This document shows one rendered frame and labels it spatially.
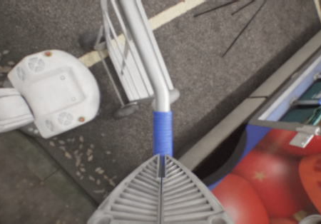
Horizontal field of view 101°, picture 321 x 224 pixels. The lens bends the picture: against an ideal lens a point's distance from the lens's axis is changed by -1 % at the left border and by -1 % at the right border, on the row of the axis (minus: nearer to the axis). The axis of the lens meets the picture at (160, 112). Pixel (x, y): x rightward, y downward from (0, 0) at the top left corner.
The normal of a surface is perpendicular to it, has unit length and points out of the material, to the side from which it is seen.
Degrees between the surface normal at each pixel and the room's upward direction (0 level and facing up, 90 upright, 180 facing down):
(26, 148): 0
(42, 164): 0
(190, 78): 0
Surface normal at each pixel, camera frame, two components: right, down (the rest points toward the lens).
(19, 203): 0.41, -0.03
